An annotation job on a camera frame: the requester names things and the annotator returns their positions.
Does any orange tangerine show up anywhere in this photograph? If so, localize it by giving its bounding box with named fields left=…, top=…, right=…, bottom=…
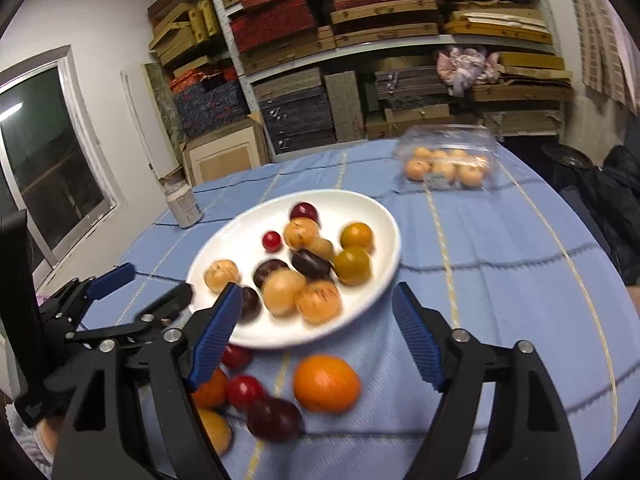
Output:
left=293, top=355, right=362, bottom=415
left=192, top=367, right=230, bottom=409

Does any stack of tan flat boxes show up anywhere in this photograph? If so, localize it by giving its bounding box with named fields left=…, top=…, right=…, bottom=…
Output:
left=215, top=0, right=573, bottom=141

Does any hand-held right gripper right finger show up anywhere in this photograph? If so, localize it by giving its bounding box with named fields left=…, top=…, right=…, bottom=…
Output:
left=391, top=282, right=583, bottom=480

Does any white drink can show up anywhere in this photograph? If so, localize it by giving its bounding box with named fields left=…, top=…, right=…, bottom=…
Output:
left=162, top=175, right=205, bottom=229

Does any white metal shelf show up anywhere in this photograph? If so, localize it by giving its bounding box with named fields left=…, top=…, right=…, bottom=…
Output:
left=205, top=0, right=571, bottom=163

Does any white oval plate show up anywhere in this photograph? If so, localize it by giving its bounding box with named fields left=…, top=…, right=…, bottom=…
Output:
left=186, top=189, right=402, bottom=350

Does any pile of blue red boxes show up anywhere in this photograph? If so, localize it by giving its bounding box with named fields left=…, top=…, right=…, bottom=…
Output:
left=147, top=0, right=252, bottom=142

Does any red brocade box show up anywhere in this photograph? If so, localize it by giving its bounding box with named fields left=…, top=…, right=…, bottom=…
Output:
left=230, top=0, right=319, bottom=54

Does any dark purple plum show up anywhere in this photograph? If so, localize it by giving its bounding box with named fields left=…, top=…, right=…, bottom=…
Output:
left=247, top=397, right=305, bottom=442
left=290, top=202, right=320, bottom=224

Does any stack of dark flat boxes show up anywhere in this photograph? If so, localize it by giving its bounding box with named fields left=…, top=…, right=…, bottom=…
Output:
left=252, top=67, right=337, bottom=154

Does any person's left forearm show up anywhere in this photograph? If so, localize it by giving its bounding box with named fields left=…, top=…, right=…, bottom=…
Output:
left=2, top=402, right=51, bottom=473

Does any black jacket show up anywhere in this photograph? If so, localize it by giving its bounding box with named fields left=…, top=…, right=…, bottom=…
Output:
left=575, top=145, right=640, bottom=286

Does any framed picture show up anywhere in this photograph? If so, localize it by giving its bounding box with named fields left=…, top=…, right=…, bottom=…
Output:
left=181, top=115, right=269, bottom=186

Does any pink plastic bag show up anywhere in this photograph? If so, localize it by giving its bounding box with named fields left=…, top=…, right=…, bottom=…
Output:
left=436, top=46, right=501, bottom=97

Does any cluster of pale orange loquats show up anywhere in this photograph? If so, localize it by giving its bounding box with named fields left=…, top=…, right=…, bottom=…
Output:
left=404, top=146, right=488, bottom=190

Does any beige patterned curtain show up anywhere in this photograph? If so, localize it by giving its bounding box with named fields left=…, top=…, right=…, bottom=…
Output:
left=565, top=0, right=640, bottom=108

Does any yellow round pear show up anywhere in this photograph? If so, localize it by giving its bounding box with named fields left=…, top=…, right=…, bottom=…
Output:
left=262, top=268, right=307, bottom=317
left=197, top=408, right=234, bottom=457

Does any clear plastic box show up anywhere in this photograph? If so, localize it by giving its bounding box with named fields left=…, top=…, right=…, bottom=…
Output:
left=397, top=125, right=501, bottom=192

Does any person's left hand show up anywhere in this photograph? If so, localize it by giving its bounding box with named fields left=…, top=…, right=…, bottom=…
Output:
left=36, top=416, right=61, bottom=461

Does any dark purple mangosteen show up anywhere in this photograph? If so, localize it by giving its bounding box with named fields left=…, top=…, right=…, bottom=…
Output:
left=235, top=286, right=262, bottom=322
left=291, top=249, right=333, bottom=281
left=253, top=259, right=290, bottom=289

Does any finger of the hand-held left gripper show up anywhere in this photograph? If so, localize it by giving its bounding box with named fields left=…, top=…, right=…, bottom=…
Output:
left=67, top=284, right=193, bottom=343
left=42, top=262, right=136, bottom=328

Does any green marbled board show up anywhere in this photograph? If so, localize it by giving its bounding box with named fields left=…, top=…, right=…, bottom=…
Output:
left=145, top=62, right=187, bottom=162

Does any blue checked tablecloth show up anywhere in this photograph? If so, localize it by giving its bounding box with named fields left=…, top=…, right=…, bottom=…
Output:
left=30, top=137, right=640, bottom=480

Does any small amber plum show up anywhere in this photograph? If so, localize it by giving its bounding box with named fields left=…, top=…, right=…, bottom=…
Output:
left=340, top=222, right=375, bottom=254
left=334, top=246, right=372, bottom=286

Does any white board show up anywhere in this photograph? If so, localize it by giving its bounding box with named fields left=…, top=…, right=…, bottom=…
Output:
left=121, top=70, right=183, bottom=177

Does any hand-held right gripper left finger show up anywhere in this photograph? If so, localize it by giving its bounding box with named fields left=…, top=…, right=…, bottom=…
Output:
left=54, top=282, right=243, bottom=480

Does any grey upright box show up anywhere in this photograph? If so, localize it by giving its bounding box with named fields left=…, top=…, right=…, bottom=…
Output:
left=322, top=71, right=364, bottom=142

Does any black round stool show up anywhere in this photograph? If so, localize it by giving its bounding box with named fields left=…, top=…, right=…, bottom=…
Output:
left=541, top=142, right=594, bottom=170

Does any dark glass window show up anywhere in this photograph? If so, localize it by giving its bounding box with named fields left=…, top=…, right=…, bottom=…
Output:
left=0, top=46, right=121, bottom=286

